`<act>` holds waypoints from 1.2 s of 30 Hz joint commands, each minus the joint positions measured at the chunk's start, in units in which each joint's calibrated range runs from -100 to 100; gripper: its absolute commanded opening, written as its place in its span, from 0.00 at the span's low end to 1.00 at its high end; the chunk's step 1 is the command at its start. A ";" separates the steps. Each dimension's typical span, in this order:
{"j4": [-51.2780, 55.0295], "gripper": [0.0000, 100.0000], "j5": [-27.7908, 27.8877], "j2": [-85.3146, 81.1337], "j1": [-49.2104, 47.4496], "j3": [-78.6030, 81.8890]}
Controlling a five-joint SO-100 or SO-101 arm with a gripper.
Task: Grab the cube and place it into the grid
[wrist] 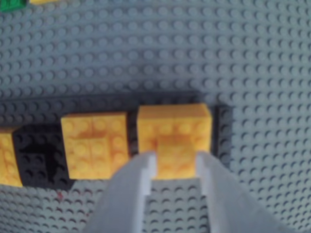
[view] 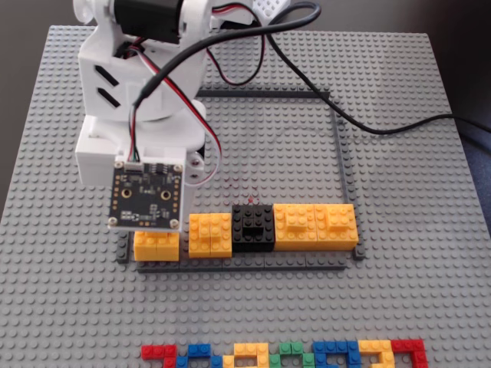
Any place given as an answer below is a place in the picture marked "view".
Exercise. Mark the grey studded baseplate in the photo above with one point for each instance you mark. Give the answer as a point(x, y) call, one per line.
point(383, 230)

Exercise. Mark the yellow brick letter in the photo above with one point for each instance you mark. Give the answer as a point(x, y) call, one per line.
point(376, 347)
point(249, 349)

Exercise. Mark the yellow brick cube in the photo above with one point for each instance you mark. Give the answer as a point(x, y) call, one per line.
point(337, 239)
point(211, 245)
point(295, 239)
point(153, 249)

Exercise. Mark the black camera circuit board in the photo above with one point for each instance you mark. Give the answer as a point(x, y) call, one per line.
point(147, 195)

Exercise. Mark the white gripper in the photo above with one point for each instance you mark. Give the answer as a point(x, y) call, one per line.
point(89, 150)

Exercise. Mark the dark grey brick strip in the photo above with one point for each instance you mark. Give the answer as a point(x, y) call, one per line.
point(345, 172)
point(123, 249)
point(241, 265)
point(268, 92)

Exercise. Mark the black brick cube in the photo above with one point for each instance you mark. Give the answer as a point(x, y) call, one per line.
point(253, 245)

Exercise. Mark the red brick letter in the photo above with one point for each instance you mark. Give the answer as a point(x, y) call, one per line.
point(410, 346)
point(153, 352)

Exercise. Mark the blue brick letter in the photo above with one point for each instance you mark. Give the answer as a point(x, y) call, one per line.
point(333, 348)
point(197, 350)

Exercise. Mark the green brick letter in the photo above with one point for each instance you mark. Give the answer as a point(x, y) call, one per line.
point(291, 349)

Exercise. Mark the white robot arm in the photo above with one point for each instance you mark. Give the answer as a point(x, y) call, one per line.
point(145, 15)

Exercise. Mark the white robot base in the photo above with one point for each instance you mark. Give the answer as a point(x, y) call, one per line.
point(268, 7)

